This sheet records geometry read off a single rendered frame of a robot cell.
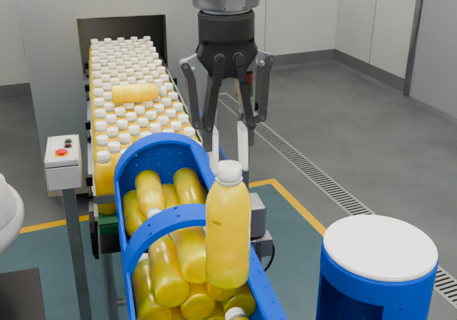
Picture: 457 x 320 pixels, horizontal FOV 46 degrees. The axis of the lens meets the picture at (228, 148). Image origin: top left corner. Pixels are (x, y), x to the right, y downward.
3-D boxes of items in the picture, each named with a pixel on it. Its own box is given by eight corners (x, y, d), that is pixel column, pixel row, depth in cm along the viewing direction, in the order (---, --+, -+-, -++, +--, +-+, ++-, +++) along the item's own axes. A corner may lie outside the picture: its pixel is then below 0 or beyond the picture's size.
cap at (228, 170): (224, 168, 84) (224, 158, 83) (246, 174, 82) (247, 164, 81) (211, 179, 81) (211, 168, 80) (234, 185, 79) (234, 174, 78)
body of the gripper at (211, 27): (200, 16, 67) (202, 87, 71) (265, 11, 69) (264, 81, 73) (188, 5, 73) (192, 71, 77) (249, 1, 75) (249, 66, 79)
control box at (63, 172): (48, 191, 167) (43, 162, 163) (52, 163, 185) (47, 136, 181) (81, 187, 169) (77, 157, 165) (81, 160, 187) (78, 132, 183)
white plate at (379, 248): (349, 204, 153) (348, 207, 154) (305, 252, 133) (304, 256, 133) (450, 234, 139) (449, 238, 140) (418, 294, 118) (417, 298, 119)
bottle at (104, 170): (120, 203, 180) (115, 152, 172) (119, 214, 174) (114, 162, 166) (98, 204, 179) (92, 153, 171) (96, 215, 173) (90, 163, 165)
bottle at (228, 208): (219, 258, 93) (220, 161, 86) (256, 271, 90) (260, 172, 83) (197, 280, 88) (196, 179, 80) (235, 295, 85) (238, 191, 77)
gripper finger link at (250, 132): (243, 111, 79) (262, 109, 79) (243, 143, 81) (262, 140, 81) (245, 115, 77) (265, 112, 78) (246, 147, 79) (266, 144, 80)
